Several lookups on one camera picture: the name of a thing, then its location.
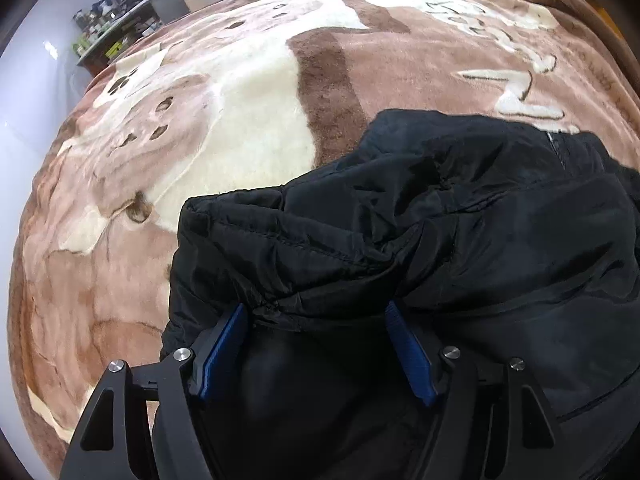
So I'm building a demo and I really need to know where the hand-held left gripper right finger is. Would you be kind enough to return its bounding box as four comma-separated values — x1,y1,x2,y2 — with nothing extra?
386,302,571,480

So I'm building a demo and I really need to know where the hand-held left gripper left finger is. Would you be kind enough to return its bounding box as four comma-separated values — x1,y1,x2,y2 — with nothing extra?
60,304,249,480

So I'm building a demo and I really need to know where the black puffer jacket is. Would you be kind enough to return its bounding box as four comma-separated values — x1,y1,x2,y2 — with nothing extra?
161,109,640,480

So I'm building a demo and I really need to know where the brown printed blanket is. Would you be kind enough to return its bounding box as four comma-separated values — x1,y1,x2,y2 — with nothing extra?
7,0,640,466

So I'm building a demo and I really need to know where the cluttered wooden shelf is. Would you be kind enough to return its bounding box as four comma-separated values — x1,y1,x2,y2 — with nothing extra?
72,0,166,77

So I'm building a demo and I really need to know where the grey bin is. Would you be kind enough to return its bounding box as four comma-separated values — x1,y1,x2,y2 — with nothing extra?
150,0,192,17

